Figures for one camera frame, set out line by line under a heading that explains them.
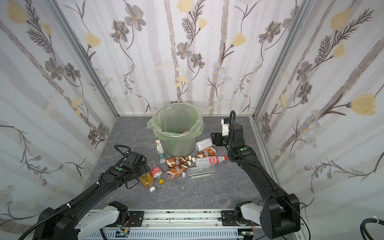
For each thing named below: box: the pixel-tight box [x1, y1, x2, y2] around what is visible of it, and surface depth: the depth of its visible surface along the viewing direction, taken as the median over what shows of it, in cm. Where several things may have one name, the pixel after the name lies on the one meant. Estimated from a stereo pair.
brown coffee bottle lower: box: [165, 160, 192, 181], surface depth 88 cm
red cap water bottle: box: [195, 156, 228, 167], surface depth 92 cm
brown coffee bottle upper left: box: [166, 155, 192, 168], surface depth 92 cm
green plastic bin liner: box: [147, 103, 204, 140], surface depth 90 cm
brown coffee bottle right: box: [195, 147, 217, 158], surface depth 95 cm
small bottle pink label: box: [150, 167, 163, 178], surface depth 87 cm
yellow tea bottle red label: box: [139, 172, 156, 193], surface depth 83 cm
